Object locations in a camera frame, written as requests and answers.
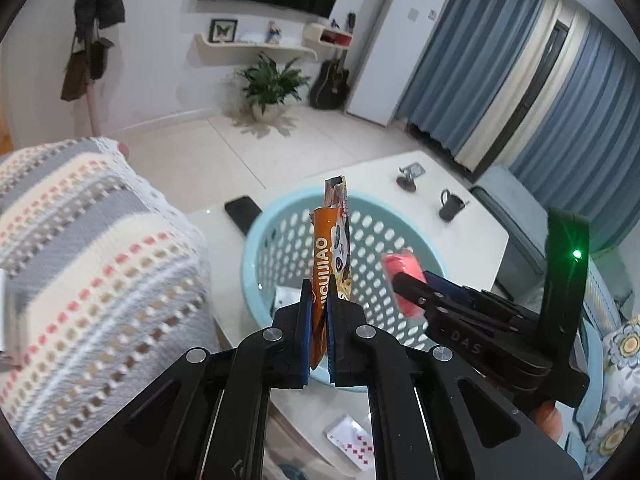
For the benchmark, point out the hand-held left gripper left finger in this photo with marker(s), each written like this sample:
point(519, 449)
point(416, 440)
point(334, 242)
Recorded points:
point(303, 332)

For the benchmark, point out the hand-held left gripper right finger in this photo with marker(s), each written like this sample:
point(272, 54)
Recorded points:
point(332, 342)

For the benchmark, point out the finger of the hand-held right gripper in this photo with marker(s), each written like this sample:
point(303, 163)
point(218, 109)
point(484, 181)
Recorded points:
point(415, 291)
point(450, 287)

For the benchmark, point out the pink packet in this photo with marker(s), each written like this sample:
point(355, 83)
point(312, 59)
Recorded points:
point(402, 270)

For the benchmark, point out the orange snack wrapper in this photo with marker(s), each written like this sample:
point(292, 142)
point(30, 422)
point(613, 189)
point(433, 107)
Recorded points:
point(324, 260)

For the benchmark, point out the light blue plastic basket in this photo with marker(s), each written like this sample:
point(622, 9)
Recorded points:
point(280, 240)

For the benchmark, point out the person's right hand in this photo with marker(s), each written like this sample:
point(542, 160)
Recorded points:
point(549, 422)

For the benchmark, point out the white paper packet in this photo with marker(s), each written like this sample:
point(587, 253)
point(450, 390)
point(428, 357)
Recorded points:
point(285, 300)

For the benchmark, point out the black mug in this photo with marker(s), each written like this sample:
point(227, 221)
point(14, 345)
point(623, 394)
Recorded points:
point(451, 207)

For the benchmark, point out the grey-blue sofa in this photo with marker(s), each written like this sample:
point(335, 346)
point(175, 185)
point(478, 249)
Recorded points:
point(515, 220)

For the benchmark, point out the red playing card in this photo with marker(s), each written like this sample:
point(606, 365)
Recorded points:
point(352, 442)

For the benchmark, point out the small photo card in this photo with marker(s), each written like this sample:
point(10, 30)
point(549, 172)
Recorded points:
point(417, 169)

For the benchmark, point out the floral cushion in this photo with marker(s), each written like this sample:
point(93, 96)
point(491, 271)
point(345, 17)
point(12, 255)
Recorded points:
point(617, 395)

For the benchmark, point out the black smartphone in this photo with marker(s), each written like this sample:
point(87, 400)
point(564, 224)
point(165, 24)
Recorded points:
point(242, 215)

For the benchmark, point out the blue curtain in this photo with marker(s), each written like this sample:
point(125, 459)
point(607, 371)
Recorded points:
point(595, 135)
point(475, 50)

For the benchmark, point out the beige curtain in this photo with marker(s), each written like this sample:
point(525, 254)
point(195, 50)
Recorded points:
point(520, 85)

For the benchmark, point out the striped knit blanket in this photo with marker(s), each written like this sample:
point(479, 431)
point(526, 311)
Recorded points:
point(90, 270)

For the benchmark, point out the black acoustic guitar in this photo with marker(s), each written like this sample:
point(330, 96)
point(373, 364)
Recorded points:
point(329, 82)

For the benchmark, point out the white refrigerator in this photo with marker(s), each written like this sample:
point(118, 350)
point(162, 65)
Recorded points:
point(400, 45)

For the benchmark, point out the green potted plant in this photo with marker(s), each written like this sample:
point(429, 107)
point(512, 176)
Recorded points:
point(270, 82)

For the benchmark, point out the small colourful figurine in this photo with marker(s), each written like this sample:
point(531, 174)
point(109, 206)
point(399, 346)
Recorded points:
point(273, 33)

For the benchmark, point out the pink coat stand pole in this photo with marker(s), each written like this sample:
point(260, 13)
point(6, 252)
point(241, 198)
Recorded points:
point(93, 110)

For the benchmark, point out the framed butterfly picture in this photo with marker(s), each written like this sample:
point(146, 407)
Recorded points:
point(223, 30)

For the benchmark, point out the dark hanging bag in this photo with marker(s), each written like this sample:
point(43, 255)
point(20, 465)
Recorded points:
point(100, 57)

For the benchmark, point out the brown hanging bag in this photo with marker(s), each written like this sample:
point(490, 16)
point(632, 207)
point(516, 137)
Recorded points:
point(75, 72)

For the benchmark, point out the cream wall shelf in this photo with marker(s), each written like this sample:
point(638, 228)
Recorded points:
point(250, 47)

